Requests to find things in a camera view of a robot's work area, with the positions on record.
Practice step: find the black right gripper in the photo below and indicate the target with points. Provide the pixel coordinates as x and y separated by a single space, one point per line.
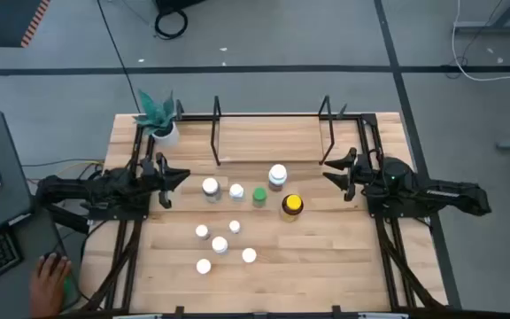
365 175

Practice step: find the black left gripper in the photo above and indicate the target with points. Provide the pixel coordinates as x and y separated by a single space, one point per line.
153 177

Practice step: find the white bottle green label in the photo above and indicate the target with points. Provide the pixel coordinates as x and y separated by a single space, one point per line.
210 186

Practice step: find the pink bottle white cap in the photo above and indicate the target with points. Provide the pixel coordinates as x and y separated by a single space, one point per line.
201 230

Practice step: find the amber bottle yellow cap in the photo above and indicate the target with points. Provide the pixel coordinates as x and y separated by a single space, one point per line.
293 202

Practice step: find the small white bottle blue label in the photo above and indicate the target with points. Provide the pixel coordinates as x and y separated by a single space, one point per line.
236 191

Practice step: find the large white medicine bottle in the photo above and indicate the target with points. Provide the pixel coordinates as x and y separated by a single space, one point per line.
277 173

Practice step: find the small white bottle dark label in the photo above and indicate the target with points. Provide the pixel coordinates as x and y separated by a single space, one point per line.
234 226

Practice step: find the white bottle black-print label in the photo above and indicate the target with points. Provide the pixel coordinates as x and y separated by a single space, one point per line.
219 243

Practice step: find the green bottle green cap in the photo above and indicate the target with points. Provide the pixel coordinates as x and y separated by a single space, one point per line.
260 194

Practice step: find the orange pill vial white cap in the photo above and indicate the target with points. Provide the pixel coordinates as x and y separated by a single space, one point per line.
203 266
249 255

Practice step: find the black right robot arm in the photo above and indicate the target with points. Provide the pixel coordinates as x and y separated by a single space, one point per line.
450 195

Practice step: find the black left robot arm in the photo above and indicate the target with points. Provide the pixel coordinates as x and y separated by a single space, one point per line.
82 188

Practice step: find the green plant in white pot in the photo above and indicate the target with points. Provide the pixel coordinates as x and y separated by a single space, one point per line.
166 135

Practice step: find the black computer mouse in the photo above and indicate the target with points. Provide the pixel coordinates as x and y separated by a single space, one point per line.
51 254

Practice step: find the person's hand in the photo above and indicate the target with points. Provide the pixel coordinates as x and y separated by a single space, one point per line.
49 288

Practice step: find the black equipment base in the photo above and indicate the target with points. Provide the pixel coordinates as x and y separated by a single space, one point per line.
175 3

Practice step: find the dark grey side desk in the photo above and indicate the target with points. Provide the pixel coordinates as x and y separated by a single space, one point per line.
11 305

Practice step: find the grey desk base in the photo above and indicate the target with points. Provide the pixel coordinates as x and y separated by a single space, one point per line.
494 27

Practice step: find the black mat orange striped edge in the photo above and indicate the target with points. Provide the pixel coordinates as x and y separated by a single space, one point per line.
7 22

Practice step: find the black aluminium table frame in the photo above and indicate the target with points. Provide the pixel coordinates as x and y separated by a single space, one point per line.
195 118

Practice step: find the wooden shelf black metal frame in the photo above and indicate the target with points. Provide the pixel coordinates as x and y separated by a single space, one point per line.
268 139

